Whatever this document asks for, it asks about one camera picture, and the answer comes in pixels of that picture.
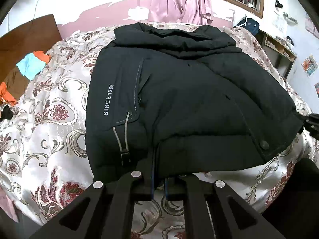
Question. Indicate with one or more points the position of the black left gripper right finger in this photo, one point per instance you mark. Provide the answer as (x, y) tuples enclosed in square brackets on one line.
[(215, 210)]

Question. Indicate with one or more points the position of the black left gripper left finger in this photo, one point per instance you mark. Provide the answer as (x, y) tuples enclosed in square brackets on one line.
[(104, 210)]

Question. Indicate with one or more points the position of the black jacket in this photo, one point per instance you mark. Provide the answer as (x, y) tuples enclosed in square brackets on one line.
[(192, 100)]

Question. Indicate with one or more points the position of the wooden shelf unit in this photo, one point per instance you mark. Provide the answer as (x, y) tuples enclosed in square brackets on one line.
[(280, 56)]

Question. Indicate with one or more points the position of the floral satin bedspread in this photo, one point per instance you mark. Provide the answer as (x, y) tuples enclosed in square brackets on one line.
[(44, 164)]

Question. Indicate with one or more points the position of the dark blue backpack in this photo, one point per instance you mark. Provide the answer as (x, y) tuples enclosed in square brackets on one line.
[(249, 24)]

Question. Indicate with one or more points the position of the orange and blue cloth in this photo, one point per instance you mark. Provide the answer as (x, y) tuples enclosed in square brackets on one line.
[(15, 83)]

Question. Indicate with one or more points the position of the pink satin curtain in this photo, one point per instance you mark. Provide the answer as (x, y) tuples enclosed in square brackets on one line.
[(197, 12)]

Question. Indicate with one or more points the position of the brown wooden headboard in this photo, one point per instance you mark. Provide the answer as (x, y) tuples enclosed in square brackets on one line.
[(36, 35)]

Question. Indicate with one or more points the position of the wall calendar posters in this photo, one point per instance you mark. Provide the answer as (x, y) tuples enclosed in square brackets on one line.
[(310, 27)]

